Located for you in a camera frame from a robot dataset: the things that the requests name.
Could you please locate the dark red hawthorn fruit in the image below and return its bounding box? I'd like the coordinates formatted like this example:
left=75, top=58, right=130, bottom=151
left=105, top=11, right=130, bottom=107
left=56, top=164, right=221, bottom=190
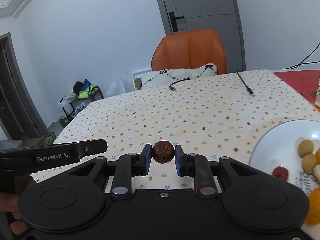
left=152, top=141, right=175, bottom=164

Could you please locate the brown longan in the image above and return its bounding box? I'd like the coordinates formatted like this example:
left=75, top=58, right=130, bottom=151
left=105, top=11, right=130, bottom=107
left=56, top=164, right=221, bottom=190
left=297, top=139, right=314, bottom=158
left=302, top=153, right=318, bottom=174

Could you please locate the large orange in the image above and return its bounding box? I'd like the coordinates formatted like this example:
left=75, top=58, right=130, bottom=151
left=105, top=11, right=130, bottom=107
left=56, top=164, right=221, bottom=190
left=305, top=187, right=320, bottom=226

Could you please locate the small orange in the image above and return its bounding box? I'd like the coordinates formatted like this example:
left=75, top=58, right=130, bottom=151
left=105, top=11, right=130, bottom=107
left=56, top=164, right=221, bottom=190
left=316, top=148, right=320, bottom=164

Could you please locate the person's left hand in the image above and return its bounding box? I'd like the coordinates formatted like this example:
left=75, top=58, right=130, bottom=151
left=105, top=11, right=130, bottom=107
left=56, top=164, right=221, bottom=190
left=1, top=174, right=36, bottom=239

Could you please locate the dotted white tablecloth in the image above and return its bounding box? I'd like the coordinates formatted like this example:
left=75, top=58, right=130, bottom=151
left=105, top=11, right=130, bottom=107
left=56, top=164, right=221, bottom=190
left=30, top=69, right=320, bottom=235

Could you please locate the clear plastic bag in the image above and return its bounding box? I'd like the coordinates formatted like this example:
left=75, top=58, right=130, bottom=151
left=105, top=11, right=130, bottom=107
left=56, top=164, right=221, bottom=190
left=106, top=78, right=126, bottom=98

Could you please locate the white plate with blue rim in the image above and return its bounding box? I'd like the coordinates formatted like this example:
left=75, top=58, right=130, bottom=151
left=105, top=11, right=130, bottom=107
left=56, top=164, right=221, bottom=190
left=249, top=120, right=319, bottom=195

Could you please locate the black rack with clutter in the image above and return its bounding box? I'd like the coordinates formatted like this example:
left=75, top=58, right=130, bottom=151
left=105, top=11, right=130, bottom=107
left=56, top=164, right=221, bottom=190
left=57, top=79, right=104, bottom=128

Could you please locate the white cushion with black letters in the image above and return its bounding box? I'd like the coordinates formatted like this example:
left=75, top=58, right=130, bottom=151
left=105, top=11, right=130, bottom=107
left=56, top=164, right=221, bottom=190
left=140, top=63, right=217, bottom=89

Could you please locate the orange leather chair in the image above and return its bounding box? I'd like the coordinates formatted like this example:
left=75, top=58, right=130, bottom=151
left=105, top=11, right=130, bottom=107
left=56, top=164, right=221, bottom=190
left=151, top=29, right=227, bottom=74

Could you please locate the floral tissue pack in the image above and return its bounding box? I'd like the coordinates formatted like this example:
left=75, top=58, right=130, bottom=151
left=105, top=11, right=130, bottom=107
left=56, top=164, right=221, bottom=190
left=315, top=79, right=320, bottom=108

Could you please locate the orange red table mat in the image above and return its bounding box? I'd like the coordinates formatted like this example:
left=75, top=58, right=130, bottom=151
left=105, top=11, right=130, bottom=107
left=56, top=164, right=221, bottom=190
left=274, top=69, right=319, bottom=111

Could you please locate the grey door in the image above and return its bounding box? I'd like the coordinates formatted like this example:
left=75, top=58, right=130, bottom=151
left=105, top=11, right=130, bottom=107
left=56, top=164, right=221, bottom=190
left=157, top=0, right=246, bottom=73

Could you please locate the black USB cable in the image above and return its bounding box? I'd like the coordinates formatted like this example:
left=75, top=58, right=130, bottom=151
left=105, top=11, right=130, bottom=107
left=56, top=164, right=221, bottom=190
left=169, top=69, right=256, bottom=98

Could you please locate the black door handle lock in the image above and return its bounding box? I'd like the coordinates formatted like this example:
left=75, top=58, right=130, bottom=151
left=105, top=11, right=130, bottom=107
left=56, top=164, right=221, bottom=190
left=169, top=11, right=184, bottom=32

